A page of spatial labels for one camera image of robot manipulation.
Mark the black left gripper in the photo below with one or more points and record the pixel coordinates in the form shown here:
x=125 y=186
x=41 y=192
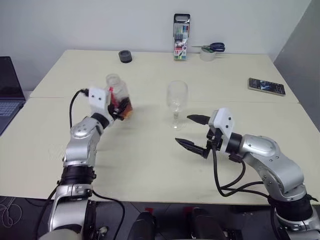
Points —
x=113 y=112

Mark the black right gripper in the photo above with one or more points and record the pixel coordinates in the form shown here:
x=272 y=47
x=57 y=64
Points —
x=215 y=140

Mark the clear plastic bottle red tape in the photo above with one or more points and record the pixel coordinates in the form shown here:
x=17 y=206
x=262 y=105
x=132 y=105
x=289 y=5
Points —
x=117 y=85

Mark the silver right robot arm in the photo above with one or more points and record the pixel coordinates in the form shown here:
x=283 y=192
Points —
x=275 y=162

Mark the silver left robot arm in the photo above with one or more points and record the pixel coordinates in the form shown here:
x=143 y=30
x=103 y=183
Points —
x=80 y=147

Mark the clear wine glass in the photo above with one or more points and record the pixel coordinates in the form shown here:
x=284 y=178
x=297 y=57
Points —
x=177 y=100

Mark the black round cap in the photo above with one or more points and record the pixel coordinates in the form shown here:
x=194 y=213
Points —
x=125 y=57

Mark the clear tape roll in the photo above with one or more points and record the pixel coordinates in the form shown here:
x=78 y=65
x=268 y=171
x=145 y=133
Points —
x=207 y=56

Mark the coloured marker pen box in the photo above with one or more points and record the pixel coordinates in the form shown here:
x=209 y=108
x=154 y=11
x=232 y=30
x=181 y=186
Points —
x=181 y=50

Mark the black smartphone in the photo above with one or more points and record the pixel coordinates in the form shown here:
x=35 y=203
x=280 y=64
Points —
x=266 y=86

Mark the dark rounded shape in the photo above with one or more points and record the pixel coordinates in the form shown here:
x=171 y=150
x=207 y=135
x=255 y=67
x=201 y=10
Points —
x=200 y=225
x=143 y=226

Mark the dark laptop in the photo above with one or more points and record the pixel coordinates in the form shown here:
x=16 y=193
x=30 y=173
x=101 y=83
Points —
x=10 y=100

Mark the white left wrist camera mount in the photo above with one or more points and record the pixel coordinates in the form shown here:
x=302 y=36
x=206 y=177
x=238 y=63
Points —
x=98 y=97

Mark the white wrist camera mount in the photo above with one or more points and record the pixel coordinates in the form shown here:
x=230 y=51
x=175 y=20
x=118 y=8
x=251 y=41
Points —
x=98 y=97
x=225 y=122

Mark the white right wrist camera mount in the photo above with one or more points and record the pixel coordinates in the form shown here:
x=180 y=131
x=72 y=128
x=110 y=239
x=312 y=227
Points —
x=225 y=122

